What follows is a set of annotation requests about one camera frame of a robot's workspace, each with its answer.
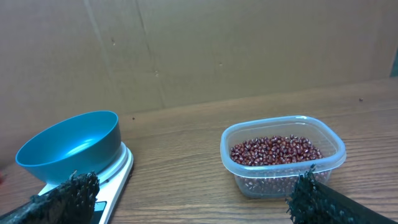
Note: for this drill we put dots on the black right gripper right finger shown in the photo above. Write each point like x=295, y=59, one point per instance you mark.
x=312, y=202

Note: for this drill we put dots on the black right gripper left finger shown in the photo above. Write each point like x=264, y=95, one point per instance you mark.
x=72, y=202

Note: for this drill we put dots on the white digital kitchen scale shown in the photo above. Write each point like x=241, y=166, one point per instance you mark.
x=112, y=180

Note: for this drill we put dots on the teal plastic bowl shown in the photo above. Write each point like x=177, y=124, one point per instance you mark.
x=81, y=144

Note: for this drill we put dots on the red adzuki beans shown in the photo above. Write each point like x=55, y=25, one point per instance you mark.
x=274, y=150

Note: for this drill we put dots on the clear plastic food container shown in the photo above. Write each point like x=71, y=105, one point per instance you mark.
x=279, y=180

